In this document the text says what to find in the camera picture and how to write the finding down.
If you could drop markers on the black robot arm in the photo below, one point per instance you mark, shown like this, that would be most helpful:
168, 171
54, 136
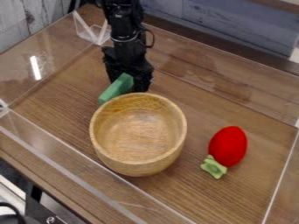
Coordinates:
124, 15

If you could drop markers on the black metal table bracket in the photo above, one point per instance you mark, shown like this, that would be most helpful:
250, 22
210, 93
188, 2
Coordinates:
44, 209

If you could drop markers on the red plush strawberry toy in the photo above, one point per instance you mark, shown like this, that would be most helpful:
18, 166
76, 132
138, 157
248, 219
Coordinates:
226, 149

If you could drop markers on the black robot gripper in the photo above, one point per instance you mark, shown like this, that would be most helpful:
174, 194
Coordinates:
124, 57

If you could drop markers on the green rectangular block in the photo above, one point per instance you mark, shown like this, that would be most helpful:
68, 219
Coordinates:
118, 87

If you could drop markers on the brown wooden bowl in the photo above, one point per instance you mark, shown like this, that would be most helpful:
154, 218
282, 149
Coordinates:
137, 132

